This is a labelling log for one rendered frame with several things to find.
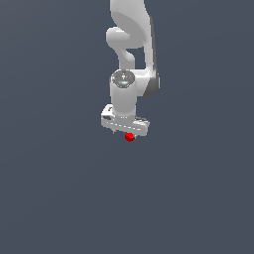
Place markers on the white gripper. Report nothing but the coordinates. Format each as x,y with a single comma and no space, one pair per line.
123,123

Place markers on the small red cube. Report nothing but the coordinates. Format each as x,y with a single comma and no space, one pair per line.
129,137

